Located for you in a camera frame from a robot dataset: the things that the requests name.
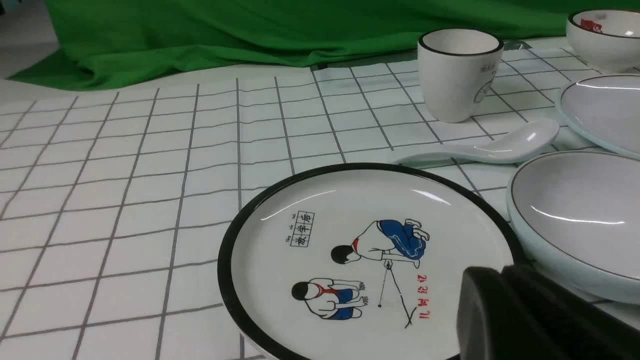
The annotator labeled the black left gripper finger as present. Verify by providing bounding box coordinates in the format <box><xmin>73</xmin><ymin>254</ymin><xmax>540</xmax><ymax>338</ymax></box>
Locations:
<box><xmin>456</xmin><ymin>265</ymin><xmax>640</xmax><ymax>360</ymax></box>

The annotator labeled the pale green shallow bowl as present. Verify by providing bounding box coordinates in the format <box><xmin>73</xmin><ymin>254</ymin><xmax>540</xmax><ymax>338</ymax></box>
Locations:
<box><xmin>506</xmin><ymin>150</ymin><xmax>640</xmax><ymax>305</ymax></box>

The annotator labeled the pale celadon ceramic spoon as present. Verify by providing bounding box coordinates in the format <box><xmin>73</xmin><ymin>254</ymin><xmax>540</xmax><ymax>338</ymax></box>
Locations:
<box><xmin>386</xmin><ymin>118</ymin><xmax>560</xmax><ymax>166</ymax></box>

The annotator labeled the white plate with black rim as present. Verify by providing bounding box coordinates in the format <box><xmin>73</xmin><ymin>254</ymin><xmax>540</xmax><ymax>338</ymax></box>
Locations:
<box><xmin>217</xmin><ymin>162</ymin><xmax>527</xmax><ymax>360</ymax></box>

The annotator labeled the pale green large plate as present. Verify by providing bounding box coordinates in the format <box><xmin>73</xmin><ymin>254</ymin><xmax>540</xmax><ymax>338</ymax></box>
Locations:
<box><xmin>555</xmin><ymin>73</ymin><xmax>640</xmax><ymax>160</ymax></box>

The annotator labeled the white cup with black rim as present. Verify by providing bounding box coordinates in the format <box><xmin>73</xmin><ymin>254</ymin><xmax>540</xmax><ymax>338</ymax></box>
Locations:
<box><xmin>417</xmin><ymin>28</ymin><xmax>505</xmax><ymax>124</ymax></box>

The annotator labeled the white bowl with black rim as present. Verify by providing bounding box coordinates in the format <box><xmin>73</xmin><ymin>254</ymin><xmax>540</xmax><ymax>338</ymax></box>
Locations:
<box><xmin>566</xmin><ymin>9</ymin><xmax>640</xmax><ymax>73</ymax></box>

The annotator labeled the white grid tablecloth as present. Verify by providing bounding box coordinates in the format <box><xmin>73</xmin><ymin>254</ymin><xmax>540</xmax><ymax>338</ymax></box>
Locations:
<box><xmin>0</xmin><ymin>36</ymin><xmax>640</xmax><ymax>360</ymax></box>

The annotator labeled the green backdrop cloth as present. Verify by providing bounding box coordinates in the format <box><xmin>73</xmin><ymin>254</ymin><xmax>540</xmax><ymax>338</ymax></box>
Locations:
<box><xmin>10</xmin><ymin>0</ymin><xmax>639</xmax><ymax>91</ymax></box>

